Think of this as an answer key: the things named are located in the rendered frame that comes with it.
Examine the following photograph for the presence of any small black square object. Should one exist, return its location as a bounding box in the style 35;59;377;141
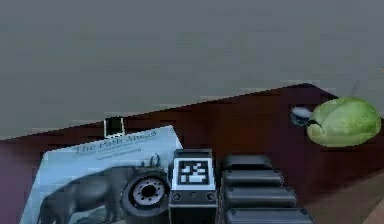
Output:
103;116;126;138

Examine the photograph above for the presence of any green lettuce head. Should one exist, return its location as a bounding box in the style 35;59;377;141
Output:
306;96;382;148

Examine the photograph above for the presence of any small grey round object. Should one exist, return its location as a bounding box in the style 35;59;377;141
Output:
289;105;313;127

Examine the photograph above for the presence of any pale blue book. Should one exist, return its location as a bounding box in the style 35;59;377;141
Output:
19;124;184;224

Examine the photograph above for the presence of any dark brown wooden table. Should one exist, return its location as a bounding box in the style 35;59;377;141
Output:
0;82;384;224

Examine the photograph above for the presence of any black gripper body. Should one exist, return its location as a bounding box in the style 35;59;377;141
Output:
120;167;172;224

